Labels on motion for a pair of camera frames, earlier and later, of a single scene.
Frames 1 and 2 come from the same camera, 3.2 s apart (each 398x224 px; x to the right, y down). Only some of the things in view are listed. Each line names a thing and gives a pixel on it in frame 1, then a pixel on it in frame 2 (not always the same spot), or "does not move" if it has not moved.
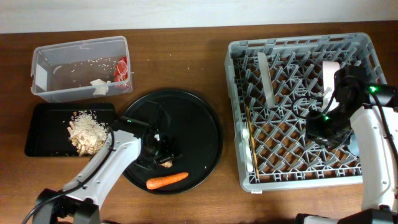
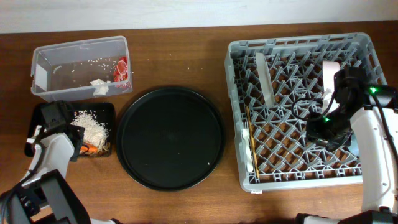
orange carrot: [155, 183] to [88, 148]
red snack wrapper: [121, 70] does not move
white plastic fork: [245, 134] does not move
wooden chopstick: [252, 142] does not move
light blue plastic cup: [353, 147] does not move
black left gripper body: [159, 151] to [73, 158]
